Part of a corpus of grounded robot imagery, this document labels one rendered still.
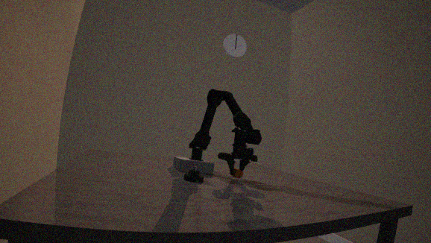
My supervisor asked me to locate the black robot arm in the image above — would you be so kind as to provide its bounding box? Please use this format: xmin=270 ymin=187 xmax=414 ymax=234
xmin=189 ymin=89 xmax=262 ymax=161

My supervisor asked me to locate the orange knob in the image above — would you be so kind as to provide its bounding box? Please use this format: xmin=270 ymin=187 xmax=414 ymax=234
xmin=230 ymin=168 xmax=243 ymax=178

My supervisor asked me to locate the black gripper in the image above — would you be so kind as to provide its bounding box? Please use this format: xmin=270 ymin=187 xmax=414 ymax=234
xmin=218 ymin=142 xmax=258 ymax=175

